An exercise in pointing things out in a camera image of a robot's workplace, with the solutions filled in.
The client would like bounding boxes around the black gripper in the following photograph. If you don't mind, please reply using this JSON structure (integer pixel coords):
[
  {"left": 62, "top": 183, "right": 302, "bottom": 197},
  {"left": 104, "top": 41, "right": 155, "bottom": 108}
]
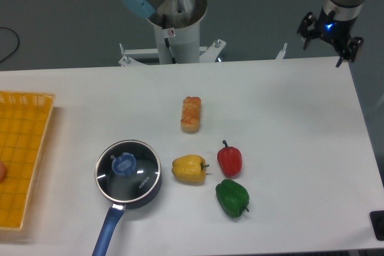
[{"left": 296, "top": 7, "right": 364, "bottom": 68}]

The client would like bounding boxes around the glass pot lid blue knob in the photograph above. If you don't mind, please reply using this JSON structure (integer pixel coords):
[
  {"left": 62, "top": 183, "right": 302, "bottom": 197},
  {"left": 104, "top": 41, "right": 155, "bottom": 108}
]
[{"left": 95, "top": 140, "right": 162, "bottom": 203}]

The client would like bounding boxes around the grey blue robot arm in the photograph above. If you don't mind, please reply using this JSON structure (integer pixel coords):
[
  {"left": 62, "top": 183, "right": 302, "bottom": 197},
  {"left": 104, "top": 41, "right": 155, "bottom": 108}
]
[{"left": 121, "top": 0, "right": 365, "bottom": 67}]

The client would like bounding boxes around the toy bread loaf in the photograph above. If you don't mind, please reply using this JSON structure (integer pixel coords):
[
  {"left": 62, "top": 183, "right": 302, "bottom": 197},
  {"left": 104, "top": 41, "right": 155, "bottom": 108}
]
[{"left": 180, "top": 97, "right": 202, "bottom": 132}]

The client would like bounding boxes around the red toy bell pepper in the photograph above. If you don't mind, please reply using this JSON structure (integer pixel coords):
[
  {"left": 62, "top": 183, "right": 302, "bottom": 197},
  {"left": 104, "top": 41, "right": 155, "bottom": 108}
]
[{"left": 217, "top": 140, "right": 242, "bottom": 178}]

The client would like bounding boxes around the black device at table edge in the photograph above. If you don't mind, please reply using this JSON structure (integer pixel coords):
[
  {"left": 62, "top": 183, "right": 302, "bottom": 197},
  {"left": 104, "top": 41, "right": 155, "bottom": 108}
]
[{"left": 370, "top": 210, "right": 384, "bottom": 241}]

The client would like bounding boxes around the green toy bell pepper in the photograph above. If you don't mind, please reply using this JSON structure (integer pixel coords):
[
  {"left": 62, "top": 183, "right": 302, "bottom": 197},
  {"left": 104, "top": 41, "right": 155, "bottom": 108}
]
[{"left": 215, "top": 179, "right": 250, "bottom": 218}]

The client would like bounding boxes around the yellow toy bell pepper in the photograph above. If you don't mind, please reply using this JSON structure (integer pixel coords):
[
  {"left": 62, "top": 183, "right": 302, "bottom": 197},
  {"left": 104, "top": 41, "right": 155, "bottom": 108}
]
[{"left": 172, "top": 155, "right": 209, "bottom": 183}]

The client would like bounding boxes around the dark blue saucepan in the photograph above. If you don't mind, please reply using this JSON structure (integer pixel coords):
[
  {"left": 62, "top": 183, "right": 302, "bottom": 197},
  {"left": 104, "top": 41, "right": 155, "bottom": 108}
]
[{"left": 91, "top": 139, "right": 163, "bottom": 256}]

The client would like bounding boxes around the yellow plastic basket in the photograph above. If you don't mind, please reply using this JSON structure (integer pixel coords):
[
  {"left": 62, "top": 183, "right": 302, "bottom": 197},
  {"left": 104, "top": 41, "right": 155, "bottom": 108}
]
[{"left": 1, "top": 91, "right": 55, "bottom": 231}]

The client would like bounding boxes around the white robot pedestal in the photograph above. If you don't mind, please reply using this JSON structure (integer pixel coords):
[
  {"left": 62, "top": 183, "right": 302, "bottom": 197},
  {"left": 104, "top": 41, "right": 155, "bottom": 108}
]
[{"left": 118, "top": 0, "right": 289, "bottom": 67}]

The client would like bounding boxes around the black cable on floor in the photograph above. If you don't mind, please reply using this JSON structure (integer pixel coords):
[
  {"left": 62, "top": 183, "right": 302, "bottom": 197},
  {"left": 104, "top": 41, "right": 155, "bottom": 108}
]
[{"left": 0, "top": 26, "right": 20, "bottom": 64}]

